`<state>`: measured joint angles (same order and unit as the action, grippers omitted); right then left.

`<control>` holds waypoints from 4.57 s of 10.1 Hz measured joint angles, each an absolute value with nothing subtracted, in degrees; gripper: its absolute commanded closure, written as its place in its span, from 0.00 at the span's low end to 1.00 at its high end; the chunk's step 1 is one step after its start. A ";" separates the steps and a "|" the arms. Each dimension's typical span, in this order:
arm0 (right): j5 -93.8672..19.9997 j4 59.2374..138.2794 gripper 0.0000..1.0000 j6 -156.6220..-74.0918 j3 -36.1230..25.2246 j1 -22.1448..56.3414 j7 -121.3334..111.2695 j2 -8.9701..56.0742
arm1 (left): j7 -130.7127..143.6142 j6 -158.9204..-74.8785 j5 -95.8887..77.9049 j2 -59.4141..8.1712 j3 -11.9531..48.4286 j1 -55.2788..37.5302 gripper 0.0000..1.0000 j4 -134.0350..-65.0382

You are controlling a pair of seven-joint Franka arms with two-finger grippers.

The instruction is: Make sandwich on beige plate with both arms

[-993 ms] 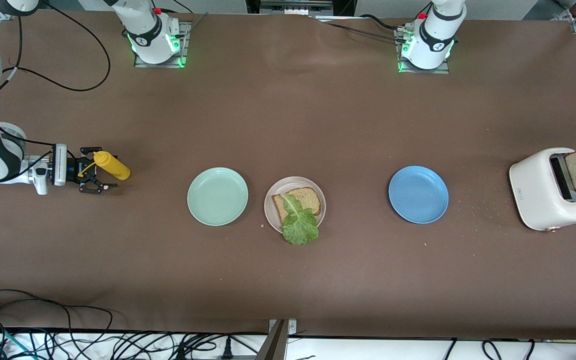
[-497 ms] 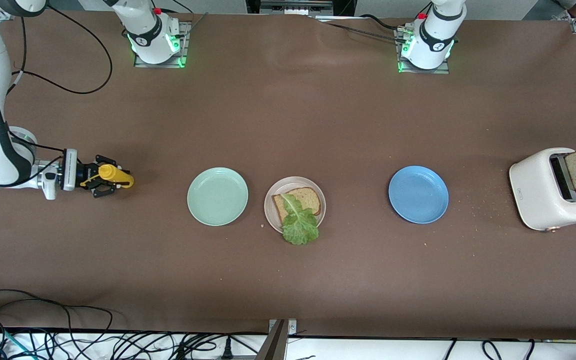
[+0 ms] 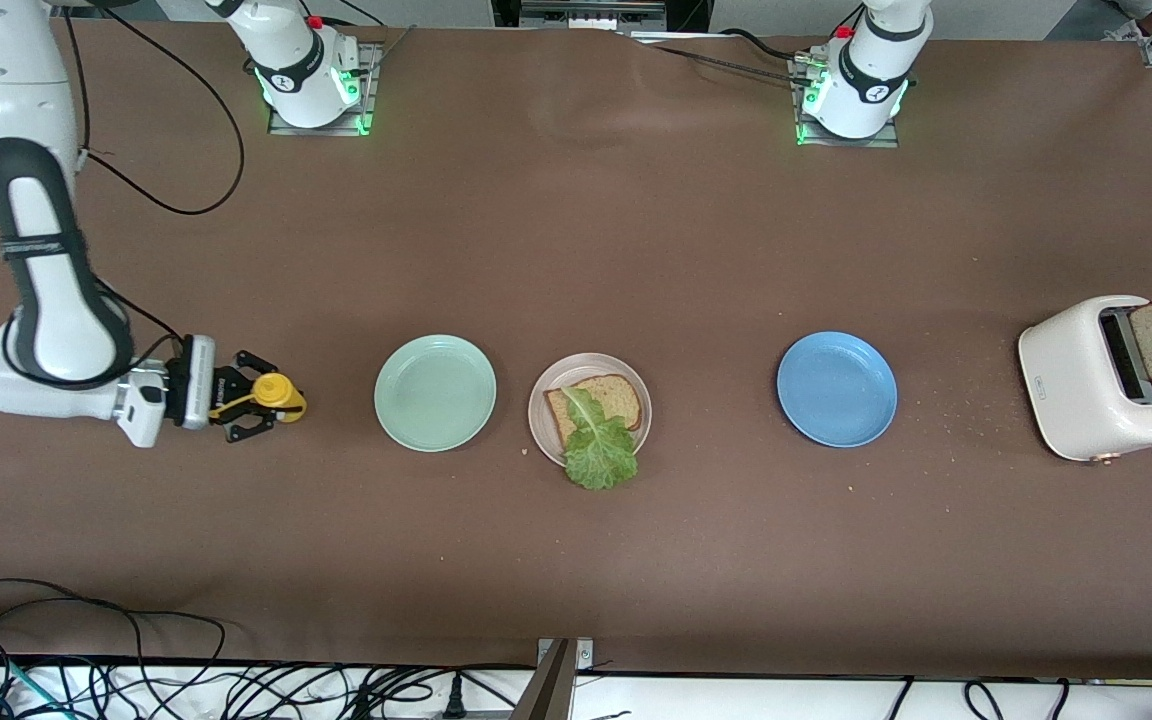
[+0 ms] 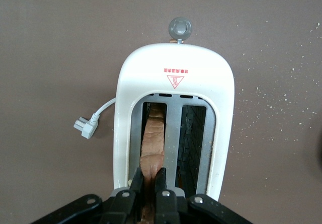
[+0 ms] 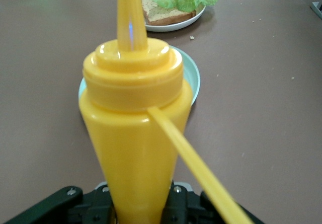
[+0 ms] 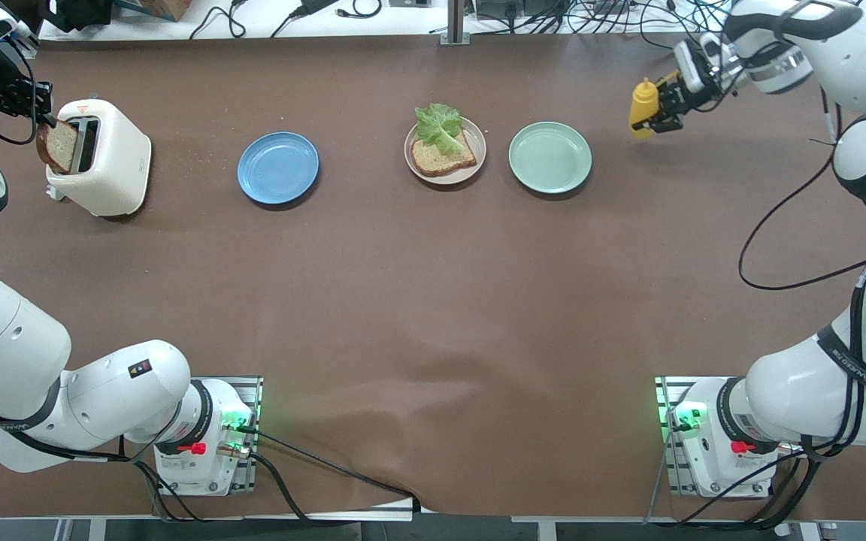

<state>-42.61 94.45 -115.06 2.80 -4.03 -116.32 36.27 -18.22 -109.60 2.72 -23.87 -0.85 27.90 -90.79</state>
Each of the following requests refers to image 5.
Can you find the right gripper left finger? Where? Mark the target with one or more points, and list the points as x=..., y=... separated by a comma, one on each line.
x=98, y=206

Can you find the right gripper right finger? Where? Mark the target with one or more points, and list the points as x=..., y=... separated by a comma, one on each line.
x=181, y=206

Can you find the yellow squeeze bottle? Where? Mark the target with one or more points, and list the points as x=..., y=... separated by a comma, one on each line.
x=133, y=133

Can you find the brown bread slice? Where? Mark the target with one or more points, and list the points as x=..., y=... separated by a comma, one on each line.
x=163, y=15

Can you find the mint green plate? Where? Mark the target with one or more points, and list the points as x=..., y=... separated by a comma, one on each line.
x=191, y=78

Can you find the beige plate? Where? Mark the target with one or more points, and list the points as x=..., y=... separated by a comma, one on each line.
x=163, y=27

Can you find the brown table cover sheet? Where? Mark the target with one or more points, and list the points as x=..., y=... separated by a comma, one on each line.
x=251, y=108

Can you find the metal clamp bracket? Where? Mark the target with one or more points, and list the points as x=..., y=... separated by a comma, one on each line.
x=317, y=8

